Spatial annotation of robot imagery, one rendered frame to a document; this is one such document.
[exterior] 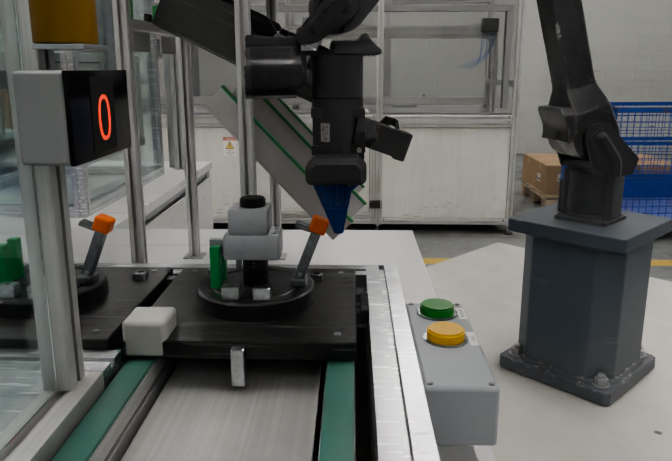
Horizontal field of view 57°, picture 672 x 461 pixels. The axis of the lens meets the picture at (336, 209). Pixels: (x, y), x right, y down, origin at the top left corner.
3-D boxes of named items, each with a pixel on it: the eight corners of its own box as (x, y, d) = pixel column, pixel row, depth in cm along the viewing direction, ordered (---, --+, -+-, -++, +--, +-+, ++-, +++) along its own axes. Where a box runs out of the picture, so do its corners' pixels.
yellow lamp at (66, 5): (108, 45, 53) (103, -16, 52) (83, 43, 48) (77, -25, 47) (50, 45, 53) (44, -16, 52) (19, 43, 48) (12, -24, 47)
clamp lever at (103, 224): (98, 274, 76) (117, 218, 75) (92, 279, 74) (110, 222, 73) (70, 263, 76) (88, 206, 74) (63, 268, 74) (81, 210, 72)
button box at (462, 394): (459, 347, 78) (461, 301, 77) (497, 447, 58) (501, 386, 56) (403, 347, 78) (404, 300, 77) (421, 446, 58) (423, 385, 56)
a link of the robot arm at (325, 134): (303, 102, 61) (366, 102, 61) (315, 94, 79) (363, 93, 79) (305, 186, 63) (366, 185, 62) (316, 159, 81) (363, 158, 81)
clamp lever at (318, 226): (307, 275, 76) (330, 218, 74) (306, 281, 74) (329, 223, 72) (279, 265, 75) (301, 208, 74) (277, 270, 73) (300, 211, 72)
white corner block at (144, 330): (179, 340, 69) (176, 305, 68) (167, 359, 64) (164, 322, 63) (136, 339, 69) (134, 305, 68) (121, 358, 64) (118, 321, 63)
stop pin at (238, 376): (247, 381, 65) (245, 345, 64) (245, 387, 63) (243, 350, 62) (233, 381, 65) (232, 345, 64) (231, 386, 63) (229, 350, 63)
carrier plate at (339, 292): (355, 282, 87) (355, 267, 87) (356, 361, 64) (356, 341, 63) (184, 280, 88) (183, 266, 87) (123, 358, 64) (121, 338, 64)
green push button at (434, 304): (451, 313, 76) (451, 297, 75) (456, 326, 72) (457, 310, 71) (417, 313, 76) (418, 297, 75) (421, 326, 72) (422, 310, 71)
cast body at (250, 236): (283, 250, 76) (282, 193, 75) (279, 260, 72) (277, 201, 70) (214, 249, 76) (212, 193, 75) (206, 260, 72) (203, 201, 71)
